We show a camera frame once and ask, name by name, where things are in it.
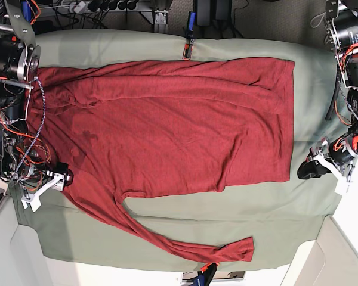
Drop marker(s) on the white camera box image-right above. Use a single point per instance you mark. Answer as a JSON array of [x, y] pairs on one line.
[[342, 187]]

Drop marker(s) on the white camera box image-left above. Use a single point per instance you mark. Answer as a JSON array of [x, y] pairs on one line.
[[33, 202]]

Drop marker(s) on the orange black clamp top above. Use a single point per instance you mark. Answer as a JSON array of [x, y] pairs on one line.
[[188, 49]]

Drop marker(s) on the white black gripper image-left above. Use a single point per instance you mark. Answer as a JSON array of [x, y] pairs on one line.
[[57, 179]]

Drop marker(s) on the white bin left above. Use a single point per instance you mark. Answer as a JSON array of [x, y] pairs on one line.
[[21, 258]]

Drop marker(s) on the white bin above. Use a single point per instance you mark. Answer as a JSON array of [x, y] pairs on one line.
[[21, 258], [330, 259]]

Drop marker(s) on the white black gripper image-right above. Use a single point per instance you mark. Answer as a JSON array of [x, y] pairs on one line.
[[336, 157]]

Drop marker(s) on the blue clamp handle top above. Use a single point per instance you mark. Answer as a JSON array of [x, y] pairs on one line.
[[190, 24]]

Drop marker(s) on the white power strip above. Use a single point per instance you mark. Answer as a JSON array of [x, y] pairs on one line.
[[77, 8]]

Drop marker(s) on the green table cloth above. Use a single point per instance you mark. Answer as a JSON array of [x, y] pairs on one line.
[[278, 216]]

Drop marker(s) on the orange black clamp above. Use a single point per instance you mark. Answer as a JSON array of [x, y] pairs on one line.
[[188, 49], [205, 275]]

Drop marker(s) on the metal table leg bracket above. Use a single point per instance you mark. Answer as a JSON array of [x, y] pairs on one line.
[[158, 19]]

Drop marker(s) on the white bin right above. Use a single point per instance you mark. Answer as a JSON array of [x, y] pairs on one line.
[[330, 259]]

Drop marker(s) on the red long-sleeve T-shirt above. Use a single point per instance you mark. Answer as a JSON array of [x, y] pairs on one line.
[[148, 129]]

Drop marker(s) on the orange black clamp bottom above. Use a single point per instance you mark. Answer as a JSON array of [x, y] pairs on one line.
[[205, 275]]

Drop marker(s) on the robot arm image left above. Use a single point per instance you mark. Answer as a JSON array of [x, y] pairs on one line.
[[24, 158]]

